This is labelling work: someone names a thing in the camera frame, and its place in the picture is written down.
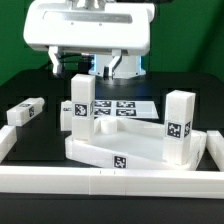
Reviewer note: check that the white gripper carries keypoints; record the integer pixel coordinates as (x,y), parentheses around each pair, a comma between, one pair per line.
(61,25)

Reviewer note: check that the white marker base plate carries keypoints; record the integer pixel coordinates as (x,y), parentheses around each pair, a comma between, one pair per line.
(131,109)

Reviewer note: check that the white left fence wall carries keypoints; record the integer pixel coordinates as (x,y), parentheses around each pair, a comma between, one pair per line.
(8,138)

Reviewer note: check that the white fence wall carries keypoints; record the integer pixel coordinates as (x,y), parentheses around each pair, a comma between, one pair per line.
(8,138)
(215,146)
(119,182)

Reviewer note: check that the white desk top tray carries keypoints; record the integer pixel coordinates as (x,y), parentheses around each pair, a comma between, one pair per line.
(131,144)

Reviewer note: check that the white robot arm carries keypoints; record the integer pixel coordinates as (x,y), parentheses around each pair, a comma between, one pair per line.
(130,65)

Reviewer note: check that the white front fence wall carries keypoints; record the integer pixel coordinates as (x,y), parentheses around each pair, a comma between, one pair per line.
(119,182)

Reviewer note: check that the white right fence wall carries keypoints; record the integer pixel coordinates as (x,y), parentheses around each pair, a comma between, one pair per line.
(215,146)

